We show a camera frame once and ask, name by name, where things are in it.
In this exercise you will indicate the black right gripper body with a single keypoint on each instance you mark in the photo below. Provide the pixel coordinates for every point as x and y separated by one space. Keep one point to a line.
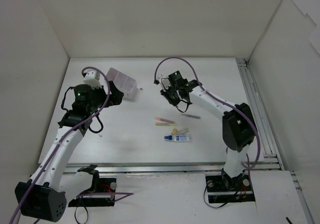
171 96

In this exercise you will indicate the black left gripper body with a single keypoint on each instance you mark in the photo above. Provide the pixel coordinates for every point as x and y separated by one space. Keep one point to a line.
110 95

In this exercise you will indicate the purple marker pen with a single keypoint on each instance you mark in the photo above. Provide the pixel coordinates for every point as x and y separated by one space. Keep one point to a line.
191 116

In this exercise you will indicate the pink purple highlighter pen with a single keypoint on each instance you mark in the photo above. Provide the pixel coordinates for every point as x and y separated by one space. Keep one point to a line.
164 120

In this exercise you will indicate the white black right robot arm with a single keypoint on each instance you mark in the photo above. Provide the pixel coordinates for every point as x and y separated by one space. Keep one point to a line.
238 127

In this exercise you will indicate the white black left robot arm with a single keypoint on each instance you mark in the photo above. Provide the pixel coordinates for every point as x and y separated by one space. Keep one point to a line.
44 196

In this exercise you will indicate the white divided organizer box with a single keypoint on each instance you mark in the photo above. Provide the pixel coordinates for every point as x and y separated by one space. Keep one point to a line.
123 82

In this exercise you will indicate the yellow highlighter pen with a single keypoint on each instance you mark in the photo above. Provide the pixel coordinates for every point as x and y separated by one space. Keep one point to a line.
164 124

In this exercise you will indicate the yellow eraser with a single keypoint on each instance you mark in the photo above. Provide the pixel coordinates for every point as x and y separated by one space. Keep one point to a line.
174 131

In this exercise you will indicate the blue white correction pen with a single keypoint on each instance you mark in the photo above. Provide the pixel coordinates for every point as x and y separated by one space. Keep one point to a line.
178 138

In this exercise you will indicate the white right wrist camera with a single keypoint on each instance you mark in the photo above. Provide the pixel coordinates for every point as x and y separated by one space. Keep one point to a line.
163 81

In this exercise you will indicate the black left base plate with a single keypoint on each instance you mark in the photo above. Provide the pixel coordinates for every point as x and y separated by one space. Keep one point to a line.
101 197

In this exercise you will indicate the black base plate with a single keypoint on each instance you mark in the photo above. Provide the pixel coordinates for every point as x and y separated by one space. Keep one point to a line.
217 194
101 197

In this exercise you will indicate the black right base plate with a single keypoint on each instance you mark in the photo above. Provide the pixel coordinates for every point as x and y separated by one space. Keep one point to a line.
217 194

